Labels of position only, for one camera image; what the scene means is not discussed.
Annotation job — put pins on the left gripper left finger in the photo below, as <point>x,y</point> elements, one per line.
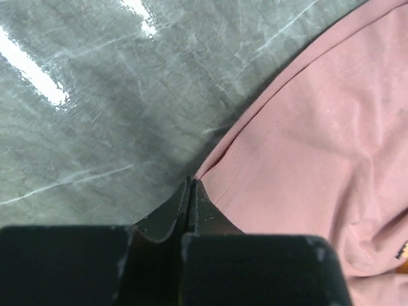
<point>135,264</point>

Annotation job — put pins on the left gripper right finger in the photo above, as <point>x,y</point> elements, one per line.
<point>221,265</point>

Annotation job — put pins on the pink t shirt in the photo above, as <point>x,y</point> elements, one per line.
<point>323,151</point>

